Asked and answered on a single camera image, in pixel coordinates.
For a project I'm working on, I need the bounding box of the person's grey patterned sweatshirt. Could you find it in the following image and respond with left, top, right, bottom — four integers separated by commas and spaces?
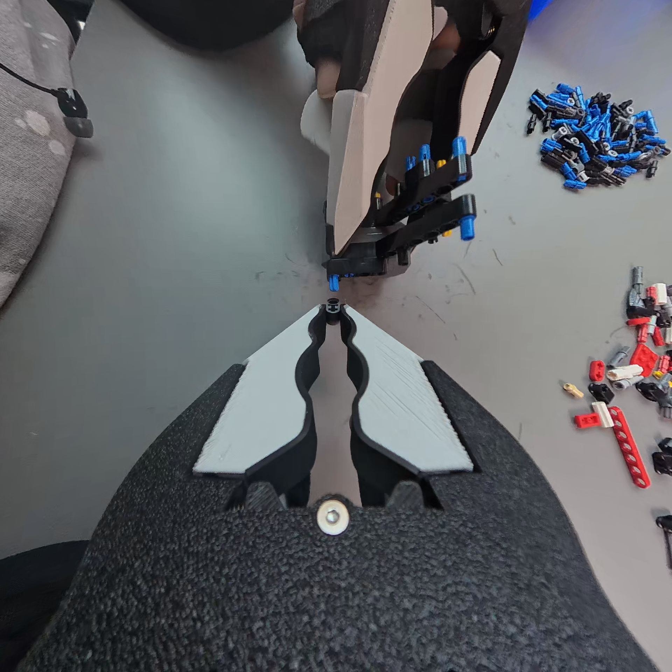
0, 0, 79, 308

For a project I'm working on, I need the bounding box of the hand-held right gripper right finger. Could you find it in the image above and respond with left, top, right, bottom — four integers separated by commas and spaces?
340, 304, 475, 480

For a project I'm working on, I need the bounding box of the pile of mixed toy bricks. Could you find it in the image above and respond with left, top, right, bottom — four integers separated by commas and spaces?
625, 266, 672, 421

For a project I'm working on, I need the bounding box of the person's left hand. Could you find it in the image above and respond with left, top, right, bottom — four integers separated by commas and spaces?
293, 0, 460, 100

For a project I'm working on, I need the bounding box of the grey desk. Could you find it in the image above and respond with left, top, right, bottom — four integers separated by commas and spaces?
0, 0, 672, 662

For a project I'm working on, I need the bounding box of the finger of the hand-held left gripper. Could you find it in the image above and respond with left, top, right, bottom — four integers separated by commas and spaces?
443, 50, 505, 157
327, 0, 436, 255

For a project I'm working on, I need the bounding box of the black cord with toggle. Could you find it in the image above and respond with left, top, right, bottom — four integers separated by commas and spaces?
0, 63, 94, 138

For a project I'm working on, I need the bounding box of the black chair armrest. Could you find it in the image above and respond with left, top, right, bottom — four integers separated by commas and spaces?
0, 541, 90, 672

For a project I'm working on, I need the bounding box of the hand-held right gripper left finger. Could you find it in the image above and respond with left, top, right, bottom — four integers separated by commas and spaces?
192, 304, 322, 481

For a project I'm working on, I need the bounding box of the pile of blue black pins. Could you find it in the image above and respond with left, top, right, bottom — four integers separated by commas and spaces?
526, 83, 672, 191

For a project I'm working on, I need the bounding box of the black toy brick assembly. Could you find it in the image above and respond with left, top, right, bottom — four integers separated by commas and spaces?
321, 136, 477, 292

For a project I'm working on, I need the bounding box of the long red beam brick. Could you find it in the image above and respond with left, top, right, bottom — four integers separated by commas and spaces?
607, 406, 652, 490

